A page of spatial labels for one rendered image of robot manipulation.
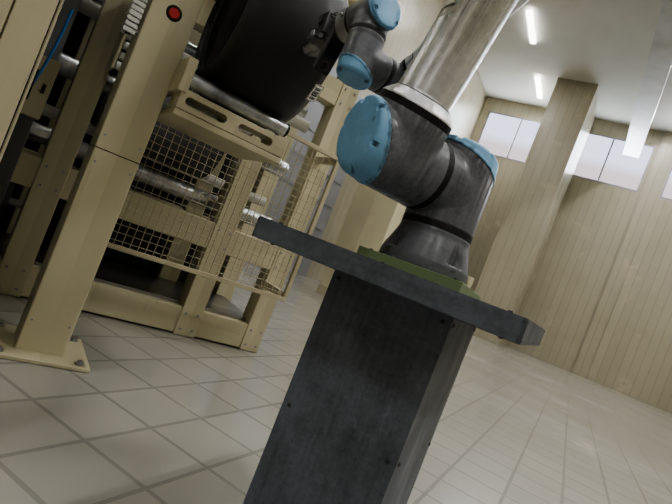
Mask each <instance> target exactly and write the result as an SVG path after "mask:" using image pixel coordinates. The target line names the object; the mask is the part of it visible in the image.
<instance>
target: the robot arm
mask: <svg viewBox="0 0 672 504"><path fill-rule="evenodd" d="M528 1H529V0H446V2H445V4H444V6H443V7H442V9H441V11H440V12H439V14H438V16H437V18H436V19H435V21H434V23H433V24H432V26H431V28H430V30H429V31H428V33H427V35H426V36H425V38H424V40H423V42H422V43H421V45H420V46H419V47H418V48H417V49H416V50H415V51H414V52H413V53H412V54H411V55H409V56H407V57H406V58H405V59H403V60H402V61H401V62H400V63H398V62H397V61H395V60H394V59H392V58H391V57H389V56H388V55H386V54H385V53H383V52H382V50H383V47H384V44H385V41H386V38H387V36H388V33H389V31H390V30H394V29H395V28H396V27H397V26H398V25H399V23H400V20H401V8H400V5H399V2H398V0H359V1H357V2H356V3H354V4H352V5H350V6H348V7H346V8H345V9H343V10H341V11H340V12H339V13H338V12H334V13H333V12H332V11H331V10H329V11H328V12H326V13H324V14H322V15H320V17H319V20H318V23H317V26H316V28H315V29H316V30H317V32H316V34H315V30H312V31H311V32H310V34H309V35H308V36H307V37H306V40H305V43H304V45H303V48H302V50H303V53H305V54H306V55H308V56H312V57H317V58H316V60H315V62H314V64H313V65H312V67H313V68H314V69H315V70H316V71H318V72H320V73H321V74H323V75H325V76H328V75H329V73H330V71H331V70H332V68H333V66H334V64H335V63H336V61H337V59H338V64H337V68H336V73H337V76H338V77H339V79H340V80H341V81H342V82H343V83H344V84H345V85H347V86H350V87H352V88H353V89H356V90H366V89H368V90H370V91H372V92H374V93H375V94H377V95H368V96H366V97H365V99H361V100H359V101H358V102H357V103H356V104H355V105H354V106H353V108H352V109H351V110H350V112H349V113H348V115H347V117H346V118H345V120H344V125H343V127H342V128H341V130H340V133H339V136H338V141H337V157H338V162H339V165H340V167H341V168H342V170H343V171H344V172H345V173H347V174H348V175H350V176H351V177H353V178H354V179H355V180H356V181H357V182H359V183H361V184H364V185H366V186H368V187H370V188H371V189H373V190H375V191H377V192H379V193H381V194H383V195H385V196H386V197H388V198H390V199H392V200H394V201H396V202H398V203H400V204H401V205H403V206H405V207H406V209H405V212H404V215H403V217H402V220H401V222H400V224H399V226H398V227H397V228H396V229H395V230H394V231H393V232H392V234H391V235H390V236H389V237H388V238H387V239H386V240H385V241H384V243H383V244H382V245H381V247H380V249H379V252H380V253H383V254H386V255H389V256H391V257H394V258H397V259H400V260H402V261H405V262H408V263H411V264H414V265H416V266H419V267H422V268H425V269H428V270H430V271H433V272H436V273H439V274H442V275H444V276H447V277H450V278H456V279H457V280H458V281H461V282H463V283H464V284H465V285H466V283H467V281H468V257H469V247H470V245H471V242H472V240H473V237H474V234H475V232H476V229H477V227H478V224H479V222H480V219H481V216H482V214H483V211H484V209H485V206H486V203H487V201H488V198H489V196H490V193H491V190H492V188H493V187H494V185H495V178H496V175H497V171H498V162H497V159H496V157H495V156H494V155H493V154H492V153H490V151H489V150H488V149H487V148H485V147H484V146H482V145H481V144H479V143H477V142H475V141H473V140H471V139H468V138H466V137H463V138H460V137H459V136H458V135H454V134H450V132H451V130H452V129H453V127H452V123H451V118H450V113H451V110H452V109H453V107H454V105H455V104H456V102H457V100H458V99H459V97H460V96H461V94H462V92H463V91H464V89H465V87H466V86H467V84H468V83H469V81H470V79H471V78H472V76H473V74H474V73H475V71H476V70H477V68H478V66H479V65H480V63H481V61H482V60H483V58H484V57H485V55H486V53H487V52H488V50H489V48H490V47H491V45H492V44H493V42H494V40H495V39H496V37H497V35H498V34H499V32H500V30H501V29H502V27H503V26H504V24H505V22H506V21H507V19H508V18H509V17H510V16H511V15H512V14H514V13H515V12H516V11H517V10H518V9H519V8H521V7H522V6H523V5H524V4H525V3H527V2H528ZM336 13H337V14H336ZM324 15H325V16H324ZM334 15H335V16H336V17H335V16H334ZM322 16H323V17H322ZM338 57H339V58H338Z"/></svg>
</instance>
